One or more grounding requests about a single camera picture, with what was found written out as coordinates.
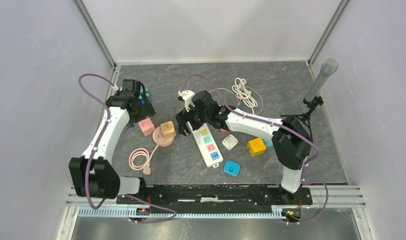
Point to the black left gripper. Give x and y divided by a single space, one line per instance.
147 111

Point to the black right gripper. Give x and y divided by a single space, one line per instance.
184 117

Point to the pink cube socket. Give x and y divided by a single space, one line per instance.
147 127

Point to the white plug adapter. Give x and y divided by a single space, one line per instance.
229 142

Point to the orange cube socket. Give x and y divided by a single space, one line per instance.
167 129

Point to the white long power strip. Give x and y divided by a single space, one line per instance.
206 145

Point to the pink round socket base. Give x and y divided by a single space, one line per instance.
160 140

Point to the blue plug adapter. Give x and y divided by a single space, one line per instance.
231 168

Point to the yellow cube socket adapter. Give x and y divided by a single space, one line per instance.
256 147

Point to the teal power strip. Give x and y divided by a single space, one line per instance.
267 144

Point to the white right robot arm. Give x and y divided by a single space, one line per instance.
291 142

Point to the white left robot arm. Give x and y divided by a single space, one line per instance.
92 173

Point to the pink round plug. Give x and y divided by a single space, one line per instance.
146 170

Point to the blue green striped block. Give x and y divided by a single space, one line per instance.
144 91

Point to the black microphone tripod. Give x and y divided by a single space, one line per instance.
306 116

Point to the grey microphone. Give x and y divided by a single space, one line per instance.
328 68

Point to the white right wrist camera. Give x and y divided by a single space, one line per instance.
186 97

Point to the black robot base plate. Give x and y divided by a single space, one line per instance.
216 198

